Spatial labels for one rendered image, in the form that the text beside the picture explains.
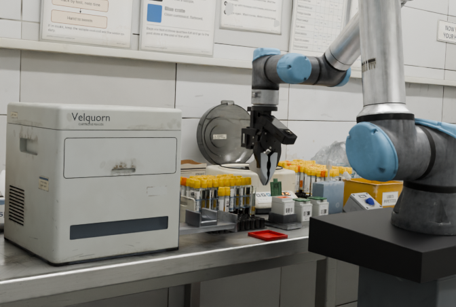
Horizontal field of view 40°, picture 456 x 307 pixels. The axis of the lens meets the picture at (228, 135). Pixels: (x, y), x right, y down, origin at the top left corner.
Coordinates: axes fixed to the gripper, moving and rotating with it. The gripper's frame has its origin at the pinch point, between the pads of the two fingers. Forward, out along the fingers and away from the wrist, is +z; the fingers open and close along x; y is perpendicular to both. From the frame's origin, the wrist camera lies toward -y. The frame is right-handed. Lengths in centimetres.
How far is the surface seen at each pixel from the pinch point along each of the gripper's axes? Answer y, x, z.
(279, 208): -7.1, 1.9, 6.1
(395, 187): -11.9, -41.1, 2.6
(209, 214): -10.2, 27.2, 5.3
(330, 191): -4.3, -20.7, 3.6
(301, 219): -8.6, -5.0, 9.3
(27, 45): 46, 48, -34
